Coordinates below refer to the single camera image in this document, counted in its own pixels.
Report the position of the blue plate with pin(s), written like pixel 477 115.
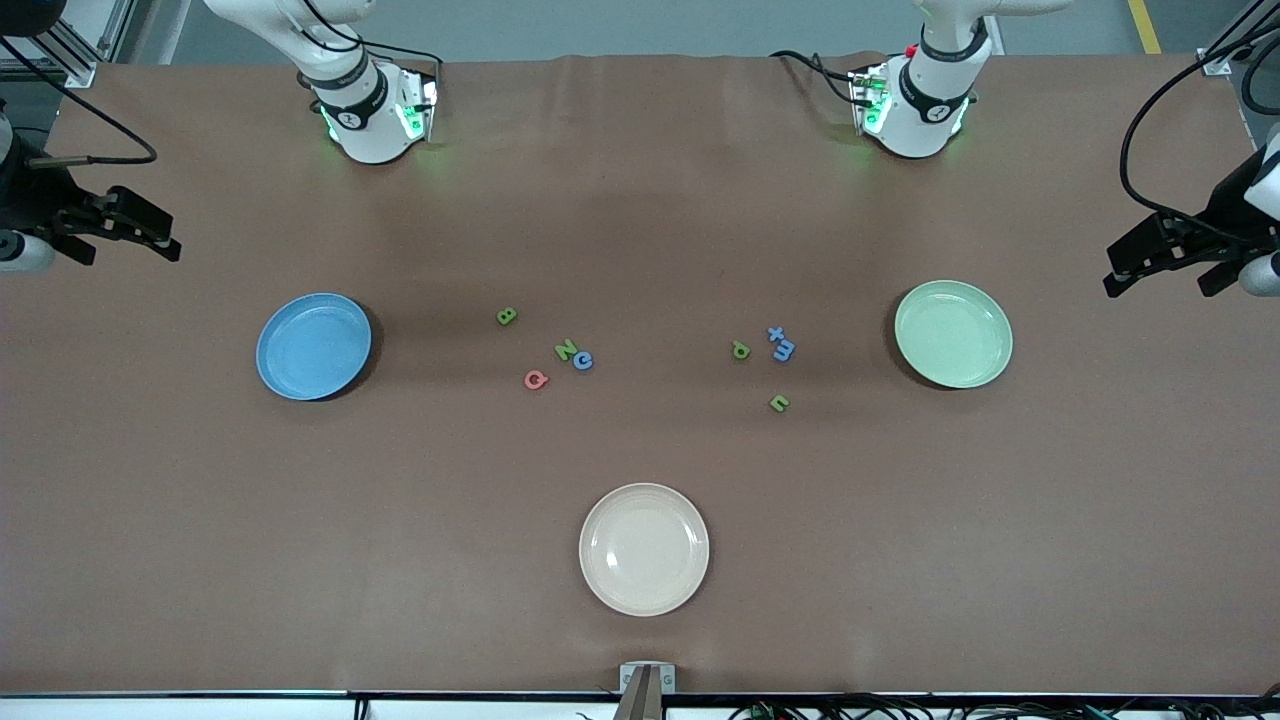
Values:
pixel 314 347

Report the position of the blue letter c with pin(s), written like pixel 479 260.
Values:
pixel 583 361

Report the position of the pink letter Q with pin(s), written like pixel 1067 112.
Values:
pixel 536 380

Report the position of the cream plate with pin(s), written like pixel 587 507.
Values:
pixel 644 549

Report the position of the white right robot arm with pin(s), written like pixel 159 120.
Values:
pixel 370 125

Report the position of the brown table cover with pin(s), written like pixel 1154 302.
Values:
pixel 680 440

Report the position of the blue letter m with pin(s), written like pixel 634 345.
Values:
pixel 784 350

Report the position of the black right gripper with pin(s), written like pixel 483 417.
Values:
pixel 32 196

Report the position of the green letter N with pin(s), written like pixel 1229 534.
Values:
pixel 566 349

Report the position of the white table edge strip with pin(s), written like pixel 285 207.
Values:
pixel 200 712

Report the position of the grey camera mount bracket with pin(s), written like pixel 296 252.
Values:
pixel 647 680

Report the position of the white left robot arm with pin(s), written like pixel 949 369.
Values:
pixel 920 120

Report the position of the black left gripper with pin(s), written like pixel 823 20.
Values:
pixel 1222 208

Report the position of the green plate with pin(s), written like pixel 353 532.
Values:
pixel 953 334

